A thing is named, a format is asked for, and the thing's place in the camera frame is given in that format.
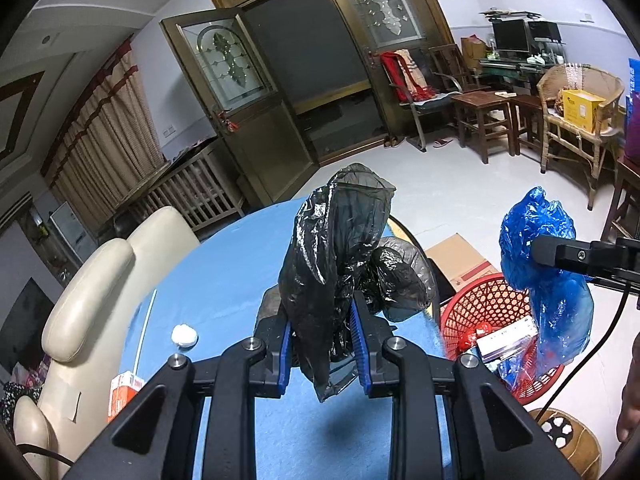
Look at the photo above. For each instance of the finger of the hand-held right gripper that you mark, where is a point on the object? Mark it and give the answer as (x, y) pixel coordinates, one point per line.
(575, 257)

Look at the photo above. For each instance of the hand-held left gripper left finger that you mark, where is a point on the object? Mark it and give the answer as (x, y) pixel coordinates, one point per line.
(286, 360)

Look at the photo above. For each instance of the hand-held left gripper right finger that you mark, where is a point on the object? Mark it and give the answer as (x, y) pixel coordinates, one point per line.
(362, 360)

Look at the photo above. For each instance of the blue plastic bag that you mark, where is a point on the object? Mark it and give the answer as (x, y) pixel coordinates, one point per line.
(545, 240)

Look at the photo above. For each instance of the black plastic bag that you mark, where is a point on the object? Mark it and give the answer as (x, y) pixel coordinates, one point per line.
(330, 260)

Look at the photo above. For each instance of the blue and silver toothpaste box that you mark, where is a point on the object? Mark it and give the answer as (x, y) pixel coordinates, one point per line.
(505, 340)

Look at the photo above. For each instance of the red plastic mesh basket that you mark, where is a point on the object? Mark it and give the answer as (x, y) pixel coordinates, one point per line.
(475, 305)

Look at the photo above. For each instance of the person's right hand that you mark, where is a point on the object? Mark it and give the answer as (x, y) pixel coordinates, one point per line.
(631, 410)

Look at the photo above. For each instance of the dark wooden stool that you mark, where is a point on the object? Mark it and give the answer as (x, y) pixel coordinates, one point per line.
(625, 195)
(482, 115)
(530, 110)

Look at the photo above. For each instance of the white round wad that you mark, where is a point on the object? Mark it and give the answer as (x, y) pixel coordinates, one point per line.
(184, 335)

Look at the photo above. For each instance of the blue table cloth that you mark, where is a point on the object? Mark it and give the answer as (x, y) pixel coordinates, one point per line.
(225, 270)

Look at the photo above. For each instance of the red plastic bag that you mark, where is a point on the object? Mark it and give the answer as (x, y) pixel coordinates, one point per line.
(472, 340)

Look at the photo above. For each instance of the wicker armchair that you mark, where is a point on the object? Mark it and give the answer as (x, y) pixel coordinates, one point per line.
(575, 145)

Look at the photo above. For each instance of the brown cardboard box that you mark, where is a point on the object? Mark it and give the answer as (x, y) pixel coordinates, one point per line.
(460, 260)

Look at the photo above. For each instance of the blue foil wrapper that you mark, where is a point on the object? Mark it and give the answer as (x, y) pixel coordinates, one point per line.
(517, 372)

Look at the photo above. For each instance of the white straw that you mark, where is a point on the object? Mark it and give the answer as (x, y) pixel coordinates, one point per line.
(145, 330)

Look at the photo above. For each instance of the yellow cardboard box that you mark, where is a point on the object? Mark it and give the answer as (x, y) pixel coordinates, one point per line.
(582, 110)

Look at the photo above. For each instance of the orange and white box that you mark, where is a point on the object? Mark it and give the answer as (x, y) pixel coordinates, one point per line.
(122, 395)

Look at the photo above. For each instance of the pink slipper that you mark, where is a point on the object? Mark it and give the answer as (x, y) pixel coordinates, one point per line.
(442, 143)

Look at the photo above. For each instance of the round wicker stool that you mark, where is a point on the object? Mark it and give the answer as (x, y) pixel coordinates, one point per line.
(570, 440)

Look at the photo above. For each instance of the wooden crib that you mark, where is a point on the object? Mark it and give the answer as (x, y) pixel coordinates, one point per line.
(190, 190)

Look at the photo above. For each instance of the glass computer desk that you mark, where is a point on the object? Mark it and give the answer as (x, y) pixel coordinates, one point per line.
(515, 67)

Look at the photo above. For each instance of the wooden chair with red cloth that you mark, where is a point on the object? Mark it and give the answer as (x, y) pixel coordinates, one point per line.
(425, 110)

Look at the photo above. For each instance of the brown shoes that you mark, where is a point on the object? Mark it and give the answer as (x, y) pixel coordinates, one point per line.
(391, 142)

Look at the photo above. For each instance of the open door with glass panel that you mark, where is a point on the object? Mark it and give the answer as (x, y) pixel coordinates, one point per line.
(260, 135)

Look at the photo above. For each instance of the dark wooden armchair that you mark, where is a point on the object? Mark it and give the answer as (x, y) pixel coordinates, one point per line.
(450, 67)

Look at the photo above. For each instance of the black computer monitor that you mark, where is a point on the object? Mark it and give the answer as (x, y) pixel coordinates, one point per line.
(510, 37)

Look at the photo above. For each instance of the brown paper bag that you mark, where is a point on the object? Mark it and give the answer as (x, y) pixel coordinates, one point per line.
(472, 49)

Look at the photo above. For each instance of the red door tassel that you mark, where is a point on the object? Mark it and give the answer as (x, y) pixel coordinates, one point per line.
(227, 122)

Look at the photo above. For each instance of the white appliance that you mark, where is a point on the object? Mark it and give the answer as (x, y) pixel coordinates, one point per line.
(72, 232)

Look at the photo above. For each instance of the red cloth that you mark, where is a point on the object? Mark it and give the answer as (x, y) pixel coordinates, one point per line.
(405, 75)

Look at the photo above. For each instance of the dark television screen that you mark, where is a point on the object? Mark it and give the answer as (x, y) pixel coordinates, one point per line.
(25, 325)

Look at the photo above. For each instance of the patterned dark cloth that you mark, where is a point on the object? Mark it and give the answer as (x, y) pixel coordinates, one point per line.
(17, 395)

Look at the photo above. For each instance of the striped beige curtain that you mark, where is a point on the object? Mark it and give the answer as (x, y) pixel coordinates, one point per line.
(105, 135)

